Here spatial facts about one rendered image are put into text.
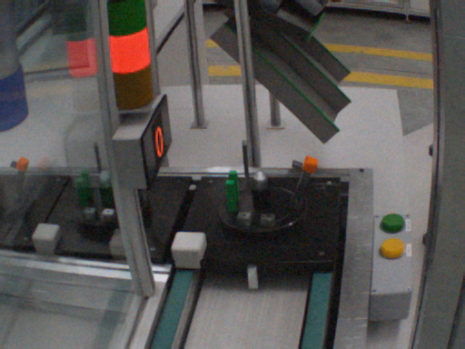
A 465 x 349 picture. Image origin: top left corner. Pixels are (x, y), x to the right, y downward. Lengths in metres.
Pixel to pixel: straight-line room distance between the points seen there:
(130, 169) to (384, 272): 0.41
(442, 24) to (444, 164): 0.04
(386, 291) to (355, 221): 0.19
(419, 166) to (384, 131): 0.17
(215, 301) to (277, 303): 0.09
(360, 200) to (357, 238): 0.11
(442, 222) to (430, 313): 0.04
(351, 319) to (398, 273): 0.12
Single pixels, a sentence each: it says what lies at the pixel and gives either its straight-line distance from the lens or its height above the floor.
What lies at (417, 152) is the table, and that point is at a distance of 1.64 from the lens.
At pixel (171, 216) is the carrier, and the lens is 1.25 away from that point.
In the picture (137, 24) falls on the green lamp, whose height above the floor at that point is 1.37.
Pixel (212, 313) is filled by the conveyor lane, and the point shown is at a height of 0.92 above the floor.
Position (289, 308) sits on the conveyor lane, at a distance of 1.12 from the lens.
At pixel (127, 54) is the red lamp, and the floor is 1.33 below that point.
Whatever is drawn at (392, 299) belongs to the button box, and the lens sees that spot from 1.08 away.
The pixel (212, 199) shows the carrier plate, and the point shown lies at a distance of 1.28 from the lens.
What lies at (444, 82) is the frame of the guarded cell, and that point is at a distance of 0.19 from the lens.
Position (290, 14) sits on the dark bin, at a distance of 1.39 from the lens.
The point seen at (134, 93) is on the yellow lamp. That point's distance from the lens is 0.92.
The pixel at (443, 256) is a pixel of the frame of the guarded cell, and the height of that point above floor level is 1.52.
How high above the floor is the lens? 1.65
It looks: 30 degrees down
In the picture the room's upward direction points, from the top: 5 degrees counter-clockwise
